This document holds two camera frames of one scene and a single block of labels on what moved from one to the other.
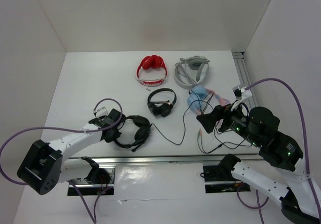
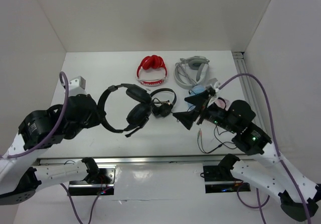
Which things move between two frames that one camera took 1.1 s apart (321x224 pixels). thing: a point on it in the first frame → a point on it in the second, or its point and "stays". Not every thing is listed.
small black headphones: [162, 108] stays
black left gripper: [116, 134] → [98, 119]
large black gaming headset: [142, 132] → [138, 115]
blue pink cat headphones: [198, 93] stays
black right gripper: [206, 120] → [186, 117]
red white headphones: [151, 61] stays
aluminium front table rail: [161, 160] stays
